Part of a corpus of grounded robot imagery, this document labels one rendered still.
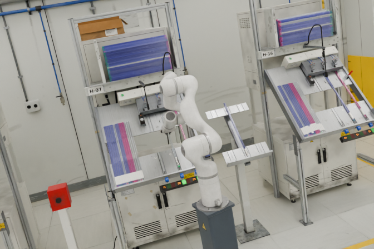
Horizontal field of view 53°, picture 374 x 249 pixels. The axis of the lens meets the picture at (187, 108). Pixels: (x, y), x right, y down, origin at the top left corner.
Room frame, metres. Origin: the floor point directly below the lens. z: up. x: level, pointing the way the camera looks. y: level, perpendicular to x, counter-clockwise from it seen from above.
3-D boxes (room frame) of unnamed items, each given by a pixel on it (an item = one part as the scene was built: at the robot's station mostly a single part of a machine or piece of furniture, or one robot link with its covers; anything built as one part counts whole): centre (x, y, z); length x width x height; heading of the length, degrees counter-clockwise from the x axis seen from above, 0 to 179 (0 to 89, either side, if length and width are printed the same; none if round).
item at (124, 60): (2.98, 0.31, 1.52); 0.51 x 0.13 x 0.27; 102
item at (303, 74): (3.21, -1.08, 0.65); 1.01 x 0.73 x 1.29; 12
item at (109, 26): (3.25, 0.48, 1.82); 0.68 x 0.30 x 0.20; 102
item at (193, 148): (1.98, -0.02, 1.00); 0.19 x 0.12 x 0.24; 109
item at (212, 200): (1.99, -0.05, 0.79); 0.19 x 0.19 x 0.18
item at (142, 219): (3.08, 0.39, 0.31); 0.70 x 0.65 x 0.62; 102
